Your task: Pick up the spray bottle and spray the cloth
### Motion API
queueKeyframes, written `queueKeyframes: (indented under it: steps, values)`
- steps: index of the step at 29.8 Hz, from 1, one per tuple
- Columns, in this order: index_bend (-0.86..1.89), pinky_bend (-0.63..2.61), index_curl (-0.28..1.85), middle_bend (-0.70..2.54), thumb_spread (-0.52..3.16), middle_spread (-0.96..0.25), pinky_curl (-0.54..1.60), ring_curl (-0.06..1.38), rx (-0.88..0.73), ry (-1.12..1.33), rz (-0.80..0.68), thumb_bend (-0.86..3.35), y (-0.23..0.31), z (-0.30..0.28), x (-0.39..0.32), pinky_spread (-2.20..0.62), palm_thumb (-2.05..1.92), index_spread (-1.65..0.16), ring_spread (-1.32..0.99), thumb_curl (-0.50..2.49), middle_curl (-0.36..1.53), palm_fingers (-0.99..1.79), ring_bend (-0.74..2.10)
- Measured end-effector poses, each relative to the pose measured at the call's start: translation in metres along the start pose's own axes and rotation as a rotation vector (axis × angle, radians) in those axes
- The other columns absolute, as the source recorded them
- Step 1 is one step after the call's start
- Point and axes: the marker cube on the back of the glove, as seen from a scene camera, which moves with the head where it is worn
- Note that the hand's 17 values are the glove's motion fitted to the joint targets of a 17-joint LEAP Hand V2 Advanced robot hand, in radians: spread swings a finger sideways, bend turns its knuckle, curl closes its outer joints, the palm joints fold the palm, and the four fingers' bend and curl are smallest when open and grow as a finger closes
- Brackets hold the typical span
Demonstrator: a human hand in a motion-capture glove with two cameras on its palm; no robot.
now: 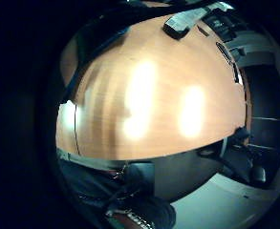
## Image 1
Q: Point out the gray box with black end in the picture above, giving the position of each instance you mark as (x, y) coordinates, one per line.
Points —
(184, 19)

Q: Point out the black desk device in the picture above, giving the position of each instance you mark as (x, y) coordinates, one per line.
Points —
(222, 24)

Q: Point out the gray desk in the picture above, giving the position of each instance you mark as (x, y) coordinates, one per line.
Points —
(254, 47)

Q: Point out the the person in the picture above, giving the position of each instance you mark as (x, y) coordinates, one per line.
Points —
(91, 187)

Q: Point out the black office chair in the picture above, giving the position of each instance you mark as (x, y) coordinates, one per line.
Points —
(246, 159)

